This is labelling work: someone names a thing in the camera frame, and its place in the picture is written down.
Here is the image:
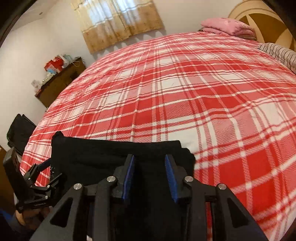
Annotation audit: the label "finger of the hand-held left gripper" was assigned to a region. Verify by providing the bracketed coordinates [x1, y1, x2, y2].
[23, 159, 52, 185]
[31, 173, 63, 200]

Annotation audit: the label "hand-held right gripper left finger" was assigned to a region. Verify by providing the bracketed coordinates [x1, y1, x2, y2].
[29, 154, 136, 241]

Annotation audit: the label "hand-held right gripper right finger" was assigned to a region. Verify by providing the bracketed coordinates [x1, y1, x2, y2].
[164, 154, 270, 241]

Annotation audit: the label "black pants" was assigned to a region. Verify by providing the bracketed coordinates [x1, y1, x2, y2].
[51, 131, 196, 241]

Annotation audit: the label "person's left hand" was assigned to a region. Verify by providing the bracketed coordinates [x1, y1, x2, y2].
[15, 206, 51, 229]

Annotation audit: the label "black suitcase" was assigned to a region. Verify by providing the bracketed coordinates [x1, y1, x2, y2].
[6, 113, 37, 154]

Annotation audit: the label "wooden cabinet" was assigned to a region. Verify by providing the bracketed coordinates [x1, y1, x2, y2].
[35, 57, 86, 109]

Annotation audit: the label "red plaid bed sheet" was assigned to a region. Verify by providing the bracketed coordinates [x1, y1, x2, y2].
[20, 31, 296, 241]

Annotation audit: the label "red bag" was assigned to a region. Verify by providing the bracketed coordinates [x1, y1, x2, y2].
[44, 56, 66, 73]

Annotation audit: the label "white plastic bag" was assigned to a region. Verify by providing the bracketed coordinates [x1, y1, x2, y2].
[60, 54, 74, 65]

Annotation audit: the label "beige patterned curtain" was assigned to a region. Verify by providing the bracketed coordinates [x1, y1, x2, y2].
[70, 0, 165, 54]

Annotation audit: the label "pink folded quilt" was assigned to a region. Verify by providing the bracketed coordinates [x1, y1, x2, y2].
[200, 17, 257, 41]

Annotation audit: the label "striped pillow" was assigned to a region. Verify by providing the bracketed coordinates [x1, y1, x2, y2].
[257, 42, 296, 75]

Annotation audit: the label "brown and cream headboard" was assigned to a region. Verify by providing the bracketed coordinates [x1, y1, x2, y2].
[228, 0, 296, 51]

